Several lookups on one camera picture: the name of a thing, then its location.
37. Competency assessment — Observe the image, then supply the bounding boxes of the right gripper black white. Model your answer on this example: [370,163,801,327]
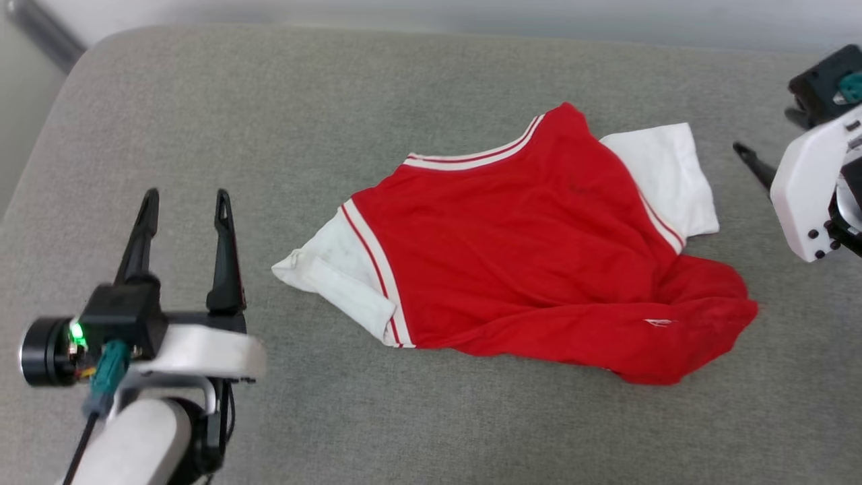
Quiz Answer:
[732,44,862,264]

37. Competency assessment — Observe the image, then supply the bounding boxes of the red and white jersey shirt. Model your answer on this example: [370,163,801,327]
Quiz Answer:
[271,101,760,386]

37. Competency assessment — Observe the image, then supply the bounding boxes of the right gripper cable teal plug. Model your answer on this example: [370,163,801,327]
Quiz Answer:
[835,70,862,106]

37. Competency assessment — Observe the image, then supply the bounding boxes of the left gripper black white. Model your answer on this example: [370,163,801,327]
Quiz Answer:
[19,188,268,389]

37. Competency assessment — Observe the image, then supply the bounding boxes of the grey fabric sofa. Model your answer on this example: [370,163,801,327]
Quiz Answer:
[0,26,862,485]

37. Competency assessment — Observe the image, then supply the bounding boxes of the grey metal pole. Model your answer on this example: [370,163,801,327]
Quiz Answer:
[3,0,88,73]

